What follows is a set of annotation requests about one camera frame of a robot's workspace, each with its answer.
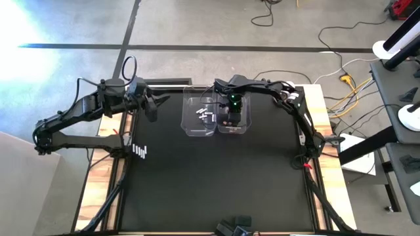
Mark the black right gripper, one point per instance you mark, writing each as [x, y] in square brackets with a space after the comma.
[234, 116]

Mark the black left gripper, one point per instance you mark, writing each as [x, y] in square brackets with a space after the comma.
[150, 106]

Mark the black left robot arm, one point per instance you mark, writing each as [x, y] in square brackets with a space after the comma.
[82, 106]

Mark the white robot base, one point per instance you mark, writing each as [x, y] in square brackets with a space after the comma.
[408, 119]
[380, 50]

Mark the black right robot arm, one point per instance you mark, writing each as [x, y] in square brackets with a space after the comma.
[256, 86]

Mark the clear plastic bin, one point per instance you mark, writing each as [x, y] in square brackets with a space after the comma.
[246, 124]
[190, 128]

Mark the white box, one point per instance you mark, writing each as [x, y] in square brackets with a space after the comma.
[356, 164]

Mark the wooden table board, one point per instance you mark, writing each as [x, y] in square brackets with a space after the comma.
[343, 196]

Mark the black diagonal beam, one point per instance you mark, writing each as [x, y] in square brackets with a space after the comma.
[367, 145]

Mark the dark grey side table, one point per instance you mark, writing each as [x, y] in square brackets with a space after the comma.
[390, 98]
[403, 183]

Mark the beige partition panel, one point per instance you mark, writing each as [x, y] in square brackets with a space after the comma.
[23, 190]

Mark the red tool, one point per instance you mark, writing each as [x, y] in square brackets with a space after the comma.
[402, 6]

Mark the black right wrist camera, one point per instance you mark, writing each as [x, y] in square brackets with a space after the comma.
[234, 101]

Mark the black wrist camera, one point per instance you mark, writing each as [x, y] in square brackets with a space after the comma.
[137, 88]
[234, 101]

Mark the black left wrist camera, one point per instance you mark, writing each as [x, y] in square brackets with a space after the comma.
[137, 88]

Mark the black table-level camera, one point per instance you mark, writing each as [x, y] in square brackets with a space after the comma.
[243, 220]

